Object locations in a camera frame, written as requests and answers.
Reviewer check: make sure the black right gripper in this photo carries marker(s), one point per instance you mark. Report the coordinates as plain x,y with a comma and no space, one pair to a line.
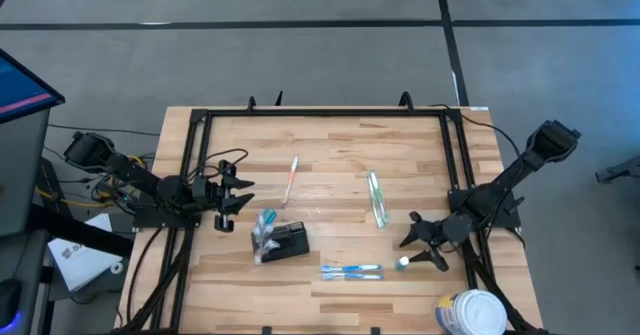
432,235

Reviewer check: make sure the white corner sticker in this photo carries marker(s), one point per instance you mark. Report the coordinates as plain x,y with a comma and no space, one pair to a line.
479,108

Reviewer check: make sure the blue screen monitor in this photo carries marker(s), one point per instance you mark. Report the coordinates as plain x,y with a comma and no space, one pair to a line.
20,90

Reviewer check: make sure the green white toothbrush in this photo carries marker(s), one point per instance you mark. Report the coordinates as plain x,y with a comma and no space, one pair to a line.
264,231
374,195
381,200

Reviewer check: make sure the purple white toothbrush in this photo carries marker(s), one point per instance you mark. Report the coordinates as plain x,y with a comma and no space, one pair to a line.
270,246

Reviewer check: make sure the black frame bracket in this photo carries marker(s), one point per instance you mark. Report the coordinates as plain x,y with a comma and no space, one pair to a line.
267,331

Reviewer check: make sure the white printed booklet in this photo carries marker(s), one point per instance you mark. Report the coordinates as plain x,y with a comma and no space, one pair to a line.
80,262

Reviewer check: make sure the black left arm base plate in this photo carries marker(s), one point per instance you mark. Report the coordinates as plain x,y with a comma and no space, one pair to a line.
150,220

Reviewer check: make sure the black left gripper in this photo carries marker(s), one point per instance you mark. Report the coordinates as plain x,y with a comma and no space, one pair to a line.
225,197

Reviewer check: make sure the white lidded tub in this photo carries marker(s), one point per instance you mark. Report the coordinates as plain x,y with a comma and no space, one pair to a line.
475,315

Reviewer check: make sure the black device with light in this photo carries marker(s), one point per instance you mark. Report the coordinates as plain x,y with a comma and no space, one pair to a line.
10,300

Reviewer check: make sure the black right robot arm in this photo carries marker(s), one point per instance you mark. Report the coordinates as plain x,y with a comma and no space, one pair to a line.
545,142

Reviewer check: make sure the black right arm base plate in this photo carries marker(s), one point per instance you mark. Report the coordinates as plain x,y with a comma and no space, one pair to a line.
505,220

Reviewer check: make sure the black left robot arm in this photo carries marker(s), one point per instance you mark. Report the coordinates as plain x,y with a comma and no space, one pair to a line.
125,167

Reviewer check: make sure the black table-level camera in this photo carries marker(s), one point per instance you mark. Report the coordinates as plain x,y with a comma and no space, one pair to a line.
375,331

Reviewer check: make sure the orange white toothbrush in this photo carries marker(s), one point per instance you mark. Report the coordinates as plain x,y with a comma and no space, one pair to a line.
291,177

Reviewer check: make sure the black table clamp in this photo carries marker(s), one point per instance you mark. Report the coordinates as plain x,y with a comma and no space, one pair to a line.
251,106
406,97
279,100

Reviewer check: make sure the black metal table frame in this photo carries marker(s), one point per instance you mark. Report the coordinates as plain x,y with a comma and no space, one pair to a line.
380,112

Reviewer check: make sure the white tape roll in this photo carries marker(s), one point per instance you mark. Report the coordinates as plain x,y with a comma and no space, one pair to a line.
112,267

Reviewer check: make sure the black desk beam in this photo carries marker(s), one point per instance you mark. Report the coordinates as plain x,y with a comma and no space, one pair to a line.
75,230

